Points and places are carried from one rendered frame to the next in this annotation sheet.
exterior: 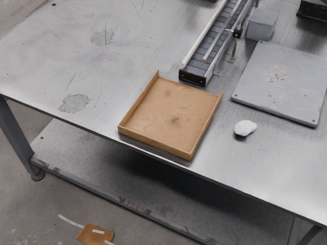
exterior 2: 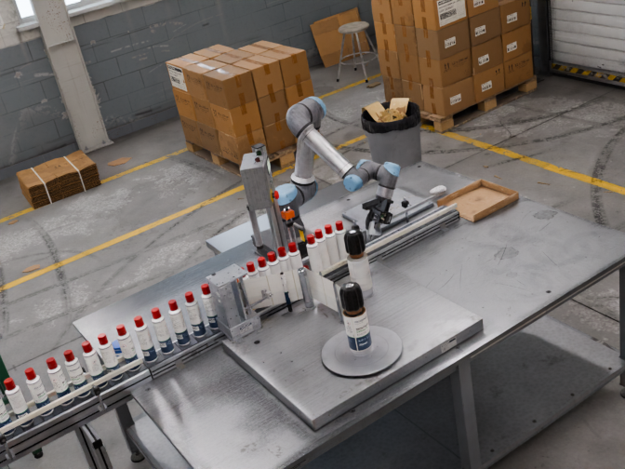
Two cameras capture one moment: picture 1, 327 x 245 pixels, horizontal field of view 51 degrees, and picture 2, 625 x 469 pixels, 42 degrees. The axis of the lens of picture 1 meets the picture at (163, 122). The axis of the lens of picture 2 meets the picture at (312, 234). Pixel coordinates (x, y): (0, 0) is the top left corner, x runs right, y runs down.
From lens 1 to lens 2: 452 cm
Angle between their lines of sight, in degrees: 95
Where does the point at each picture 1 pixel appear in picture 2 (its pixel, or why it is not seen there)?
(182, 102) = (467, 207)
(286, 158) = (426, 181)
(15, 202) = not seen: outside the picture
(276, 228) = not seen: hidden behind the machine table
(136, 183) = not seen: hidden behind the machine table
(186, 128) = (473, 195)
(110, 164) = (536, 333)
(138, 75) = (488, 224)
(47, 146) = (603, 359)
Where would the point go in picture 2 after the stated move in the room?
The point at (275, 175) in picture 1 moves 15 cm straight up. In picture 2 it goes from (439, 178) to (435, 152)
